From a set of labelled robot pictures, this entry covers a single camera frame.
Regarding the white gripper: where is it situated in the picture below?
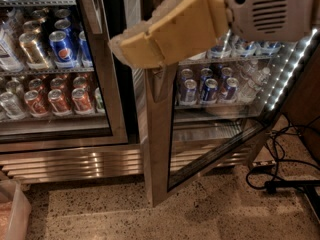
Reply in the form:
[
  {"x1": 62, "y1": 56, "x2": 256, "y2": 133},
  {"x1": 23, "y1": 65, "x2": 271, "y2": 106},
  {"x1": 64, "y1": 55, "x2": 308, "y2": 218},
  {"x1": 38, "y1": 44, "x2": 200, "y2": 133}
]
[{"x1": 224, "y1": 0, "x2": 319, "y2": 42}]

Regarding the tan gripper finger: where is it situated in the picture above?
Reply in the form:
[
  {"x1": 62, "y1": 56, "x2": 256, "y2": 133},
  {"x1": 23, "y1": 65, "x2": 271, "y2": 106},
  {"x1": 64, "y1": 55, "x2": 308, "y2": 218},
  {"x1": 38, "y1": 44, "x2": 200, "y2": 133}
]
[{"x1": 109, "y1": 0, "x2": 229, "y2": 69}]

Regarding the glass fridge door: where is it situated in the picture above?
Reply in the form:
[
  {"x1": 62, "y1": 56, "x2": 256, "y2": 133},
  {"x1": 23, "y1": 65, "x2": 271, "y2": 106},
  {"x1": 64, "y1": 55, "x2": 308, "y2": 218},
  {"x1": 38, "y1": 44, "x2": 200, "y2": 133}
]
[
  {"x1": 119, "y1": 0, "x2": 320, "y2": 208},
  {"x1": 0, "y1": 0, "x2": 127, "y2": 153}
]

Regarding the steel fridge bottom grille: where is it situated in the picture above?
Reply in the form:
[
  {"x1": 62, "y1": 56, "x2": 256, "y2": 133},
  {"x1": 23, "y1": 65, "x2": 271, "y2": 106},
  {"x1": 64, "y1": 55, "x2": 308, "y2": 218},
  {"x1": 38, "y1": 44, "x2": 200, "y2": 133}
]
[{"x1": 0, "y1": 136, "x2": 262, "y2": 184}]

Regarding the silver blue energy can left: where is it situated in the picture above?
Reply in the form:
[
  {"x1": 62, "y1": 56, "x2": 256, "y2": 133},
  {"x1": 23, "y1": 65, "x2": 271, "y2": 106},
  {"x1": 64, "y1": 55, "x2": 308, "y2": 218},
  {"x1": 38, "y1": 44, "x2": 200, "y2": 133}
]
[{"x1": 207, "y1": 34, "x2": 231, "y2": 59}]

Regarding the silver blue energy can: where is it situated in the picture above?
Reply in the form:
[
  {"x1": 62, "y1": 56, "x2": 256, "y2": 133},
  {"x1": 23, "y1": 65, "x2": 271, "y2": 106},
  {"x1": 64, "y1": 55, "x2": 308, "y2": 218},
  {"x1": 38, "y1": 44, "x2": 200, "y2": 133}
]
[
  {"x1": 207, "y1": 34, "x2": 231, "y2": 59},
  {"x1": 233, "y1": 38, "x2": 256, "y2": 57},
  {"x1": 257, "y1": 41, "x2": 281, "y2": 56}
]

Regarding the silver blue energy can right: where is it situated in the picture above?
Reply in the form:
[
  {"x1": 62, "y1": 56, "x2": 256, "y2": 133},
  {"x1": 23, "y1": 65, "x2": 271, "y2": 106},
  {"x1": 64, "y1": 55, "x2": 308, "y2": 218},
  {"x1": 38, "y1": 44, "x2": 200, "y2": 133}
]
[{"x1": 257, "y1": 41, "x2": 281, "y2": 56}]

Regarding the silver blue energy can middle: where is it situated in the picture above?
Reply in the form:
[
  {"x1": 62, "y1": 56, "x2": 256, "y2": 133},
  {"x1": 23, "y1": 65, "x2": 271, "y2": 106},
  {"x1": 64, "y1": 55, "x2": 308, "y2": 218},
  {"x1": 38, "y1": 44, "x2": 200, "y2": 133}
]
[{"x1": 233, "y1": 38, "x2": 256, "y2": 57}]

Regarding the clear water bottle back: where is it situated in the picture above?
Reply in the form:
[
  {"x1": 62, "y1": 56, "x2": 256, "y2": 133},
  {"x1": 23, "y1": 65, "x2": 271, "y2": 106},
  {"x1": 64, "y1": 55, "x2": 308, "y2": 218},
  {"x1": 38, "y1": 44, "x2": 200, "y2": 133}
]
[{"x1": 240, "y1": 59, "x2": 258, "y2": 80}]

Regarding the clear water bottle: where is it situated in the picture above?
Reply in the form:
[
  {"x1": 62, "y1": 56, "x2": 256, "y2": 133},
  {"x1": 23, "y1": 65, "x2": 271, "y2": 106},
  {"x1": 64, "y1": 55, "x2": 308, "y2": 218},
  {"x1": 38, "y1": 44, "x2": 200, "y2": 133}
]
[
  {"x1": 240, "y1": 59, "x2": 258, "y2": 80},
  {"x1": 238, "y1": 67, "x2": 270, "y2": 103}
]

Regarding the blue Pepsi can lower middle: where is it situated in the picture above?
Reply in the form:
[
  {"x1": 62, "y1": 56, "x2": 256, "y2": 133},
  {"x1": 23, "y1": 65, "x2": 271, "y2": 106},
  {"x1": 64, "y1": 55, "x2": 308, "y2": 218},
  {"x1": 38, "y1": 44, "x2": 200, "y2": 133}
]
[{"x1": 200, "y1": 78, "x2": 218, "y2": 103}]

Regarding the blue pepsi can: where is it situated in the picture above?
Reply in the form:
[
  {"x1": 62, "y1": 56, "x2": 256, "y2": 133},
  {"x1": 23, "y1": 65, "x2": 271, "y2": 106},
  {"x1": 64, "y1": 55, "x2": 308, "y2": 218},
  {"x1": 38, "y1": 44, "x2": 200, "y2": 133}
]
[
  {"x1": 180, "y1": 79, "x2": 197, "y2": 105},
  {"x1": 49, "y1": 30, "x2": 78, "y2": 68},
  {"x1": 200, "y1": 78, "x2": 218, "y2": 103},
  {"x1": 218, "y1": 77, "x2": 239, "y2": 103}
]

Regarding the blue Pepsi can lower left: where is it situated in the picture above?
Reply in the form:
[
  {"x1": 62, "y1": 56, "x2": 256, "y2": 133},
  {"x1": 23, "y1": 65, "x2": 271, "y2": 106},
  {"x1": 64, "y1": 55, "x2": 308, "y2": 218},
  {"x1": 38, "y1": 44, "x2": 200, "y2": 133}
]
[{"x1": 180, "y1": 79, "x2": 197, "y2": 105}]

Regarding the clear water bottle front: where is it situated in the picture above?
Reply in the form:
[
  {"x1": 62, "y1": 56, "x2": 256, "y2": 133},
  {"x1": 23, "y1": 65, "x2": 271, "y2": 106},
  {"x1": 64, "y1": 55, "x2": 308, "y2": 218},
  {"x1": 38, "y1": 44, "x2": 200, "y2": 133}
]
[{"x1": 238, "y1": 67, "x2": 270, "y2": 103}]

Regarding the blue Pepsi can lower right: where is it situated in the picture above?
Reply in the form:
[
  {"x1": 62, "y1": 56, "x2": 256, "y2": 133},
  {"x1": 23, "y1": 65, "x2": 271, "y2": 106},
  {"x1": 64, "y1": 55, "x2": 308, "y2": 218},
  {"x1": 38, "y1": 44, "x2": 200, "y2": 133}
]
[{"x1": 218, "y1": 77, "x2": 239, "y2": 103}]

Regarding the blue Pepsi can front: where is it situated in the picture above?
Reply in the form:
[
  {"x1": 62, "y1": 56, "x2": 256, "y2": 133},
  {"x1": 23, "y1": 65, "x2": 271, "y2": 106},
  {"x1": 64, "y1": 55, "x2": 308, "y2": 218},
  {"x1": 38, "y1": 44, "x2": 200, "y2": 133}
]
[{"x1": 49, "y1": 30, "x2": 78, "y2": 68}]

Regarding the red cola can right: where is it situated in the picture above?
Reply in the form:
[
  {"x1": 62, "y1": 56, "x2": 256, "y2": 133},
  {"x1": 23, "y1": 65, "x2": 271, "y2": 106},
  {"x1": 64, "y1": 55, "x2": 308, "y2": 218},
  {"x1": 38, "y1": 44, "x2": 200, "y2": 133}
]
[{"x1": 71, "y1": 88, "x2": 93, "y2": 114}]

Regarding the red cola can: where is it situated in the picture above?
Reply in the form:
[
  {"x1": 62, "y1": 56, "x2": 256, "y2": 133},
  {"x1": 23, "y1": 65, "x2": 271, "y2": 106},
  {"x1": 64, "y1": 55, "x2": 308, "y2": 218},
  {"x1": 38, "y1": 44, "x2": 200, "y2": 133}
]
[
  {"x1": 24, "y1": 90, "x2": 49, "y2": 117},
  {"x1": 71, "y1": 88, "x2": 93, "y2": 114},
  {"x1": 48, "y1": 89, "x2": 71, "y2": 116}
]

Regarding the red cola can middle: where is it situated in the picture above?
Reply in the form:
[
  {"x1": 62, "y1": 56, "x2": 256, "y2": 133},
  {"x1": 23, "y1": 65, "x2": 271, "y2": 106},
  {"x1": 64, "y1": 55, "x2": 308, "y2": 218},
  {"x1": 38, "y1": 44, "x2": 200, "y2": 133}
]
[{"x1": 48, "y1": 89, "x2": 71, "y2": 116}]

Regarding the gold soda can front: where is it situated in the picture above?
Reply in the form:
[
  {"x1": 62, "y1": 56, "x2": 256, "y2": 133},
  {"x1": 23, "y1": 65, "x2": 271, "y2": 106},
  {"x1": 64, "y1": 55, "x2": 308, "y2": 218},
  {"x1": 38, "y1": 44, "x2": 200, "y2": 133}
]
[{"x1": 19, "y1": 33, "x2": 53, "y2": 70}]

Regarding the red cola can left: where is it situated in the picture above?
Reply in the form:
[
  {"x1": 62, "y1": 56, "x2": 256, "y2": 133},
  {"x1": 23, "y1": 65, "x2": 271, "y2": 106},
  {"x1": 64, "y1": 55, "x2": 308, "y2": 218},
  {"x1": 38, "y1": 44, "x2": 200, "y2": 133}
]
[{"x1": 24, "y1": 90, "x2": 49, "y2": 117}]

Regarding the silver diet cola can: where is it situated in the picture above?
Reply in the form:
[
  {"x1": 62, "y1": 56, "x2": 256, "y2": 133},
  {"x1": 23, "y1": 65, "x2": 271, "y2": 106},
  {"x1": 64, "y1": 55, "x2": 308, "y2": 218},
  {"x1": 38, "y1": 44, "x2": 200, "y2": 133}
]
[{"x1": 0, "y1": 92, "x2": 27, "y2": 120}]

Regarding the translucent plastic bin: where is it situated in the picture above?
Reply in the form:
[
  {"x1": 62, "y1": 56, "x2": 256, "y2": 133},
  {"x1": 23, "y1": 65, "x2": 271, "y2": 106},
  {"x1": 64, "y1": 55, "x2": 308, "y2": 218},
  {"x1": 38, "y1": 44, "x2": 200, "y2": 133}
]
[{"x1": 0, "y1": 180, "x2": 31, "y2": 240}]

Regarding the black power cable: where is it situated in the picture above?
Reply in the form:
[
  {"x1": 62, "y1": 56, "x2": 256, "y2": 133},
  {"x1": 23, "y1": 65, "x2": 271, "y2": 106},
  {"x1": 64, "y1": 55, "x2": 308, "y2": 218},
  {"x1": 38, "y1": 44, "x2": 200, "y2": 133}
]
[{"x1": 245, "y1": 117, "x2": 320, "y2": 194}]

